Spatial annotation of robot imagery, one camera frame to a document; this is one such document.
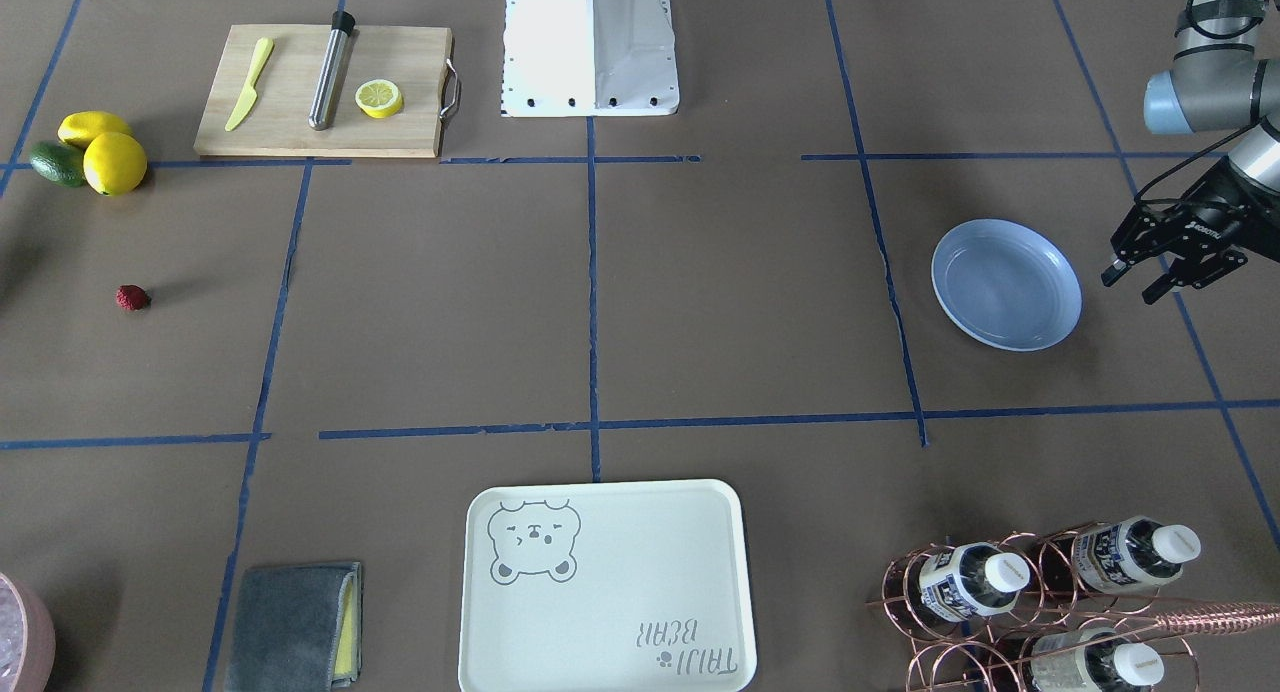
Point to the copper wire bottle rack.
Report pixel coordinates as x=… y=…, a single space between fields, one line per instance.
x=989 y=653

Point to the yellow plastic knife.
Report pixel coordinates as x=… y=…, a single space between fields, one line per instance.
x=248 y=95

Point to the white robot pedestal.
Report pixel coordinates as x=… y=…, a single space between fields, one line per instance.
x=589 y=58

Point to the green avocado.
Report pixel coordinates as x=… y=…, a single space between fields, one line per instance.
x=58 y=163

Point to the steel rod black tip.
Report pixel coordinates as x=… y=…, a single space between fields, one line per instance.
x=323 y=105

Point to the lemon half slice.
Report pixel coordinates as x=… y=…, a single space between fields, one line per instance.
x=379 y=99

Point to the grey folded cloth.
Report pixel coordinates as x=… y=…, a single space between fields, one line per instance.
x=298 y=628

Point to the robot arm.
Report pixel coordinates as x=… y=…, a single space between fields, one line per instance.
x=1216 y=82

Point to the yellow lemon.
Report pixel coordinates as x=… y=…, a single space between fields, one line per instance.
x=80 y=129
x=114 y=164

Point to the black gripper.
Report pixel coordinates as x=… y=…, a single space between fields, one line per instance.
x=1216 y=212

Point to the blue plate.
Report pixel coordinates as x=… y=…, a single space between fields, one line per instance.
x=1006 y=285

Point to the dark drink bottle front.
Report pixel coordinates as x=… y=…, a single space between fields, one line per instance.
x=957 y=585

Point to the cream bear tray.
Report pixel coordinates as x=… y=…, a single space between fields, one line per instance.
x=628 y=586

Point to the pink bowl with ice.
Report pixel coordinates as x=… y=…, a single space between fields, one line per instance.
x=29 y=639

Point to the red strawberry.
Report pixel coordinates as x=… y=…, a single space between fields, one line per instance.
x=132 y=298

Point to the dark drink bottle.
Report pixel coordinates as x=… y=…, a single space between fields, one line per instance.
x=1091 y=659
x=1139 y=554
x=957 y=585

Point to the dark drink bottle back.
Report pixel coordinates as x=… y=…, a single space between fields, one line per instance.
x=1139 y=554

